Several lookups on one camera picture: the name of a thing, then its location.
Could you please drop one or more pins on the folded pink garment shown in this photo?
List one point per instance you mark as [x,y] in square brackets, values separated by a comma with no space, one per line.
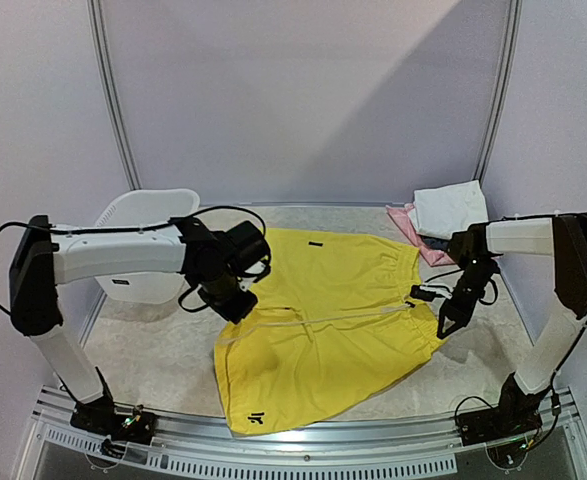
[403,218]

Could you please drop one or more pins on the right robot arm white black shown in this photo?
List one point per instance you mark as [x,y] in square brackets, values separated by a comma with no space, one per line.
[559,239]

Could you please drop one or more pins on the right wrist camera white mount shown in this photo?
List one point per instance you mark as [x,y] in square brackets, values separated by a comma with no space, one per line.
[430,292]

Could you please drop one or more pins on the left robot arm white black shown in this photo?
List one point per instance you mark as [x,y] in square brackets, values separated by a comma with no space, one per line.
[217,265]

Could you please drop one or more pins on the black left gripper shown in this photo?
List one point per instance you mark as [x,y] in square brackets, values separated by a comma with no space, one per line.
[236,313]

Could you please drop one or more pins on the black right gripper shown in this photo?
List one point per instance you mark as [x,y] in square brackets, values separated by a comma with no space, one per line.
[459,304]

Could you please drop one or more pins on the aluminium frame post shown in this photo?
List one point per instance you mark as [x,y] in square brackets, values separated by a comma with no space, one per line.
[109,87]
[504,70]

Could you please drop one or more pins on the folded navy blue garment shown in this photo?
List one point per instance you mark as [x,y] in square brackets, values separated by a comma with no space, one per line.
[435,243]

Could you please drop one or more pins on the white t-shirt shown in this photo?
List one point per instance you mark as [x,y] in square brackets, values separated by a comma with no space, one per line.
[441,212]

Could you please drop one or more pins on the yellow garment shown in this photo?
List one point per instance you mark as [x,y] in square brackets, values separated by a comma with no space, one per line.
[333,326]

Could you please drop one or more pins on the right aluminium frame post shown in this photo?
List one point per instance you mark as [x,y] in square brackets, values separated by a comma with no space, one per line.
[504,70]

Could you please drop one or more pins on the front aluminium rail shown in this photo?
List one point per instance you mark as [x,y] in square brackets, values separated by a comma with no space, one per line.
[200,447]

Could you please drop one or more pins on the left aluminium frame post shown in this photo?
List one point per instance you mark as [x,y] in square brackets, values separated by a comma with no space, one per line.
[109,87]

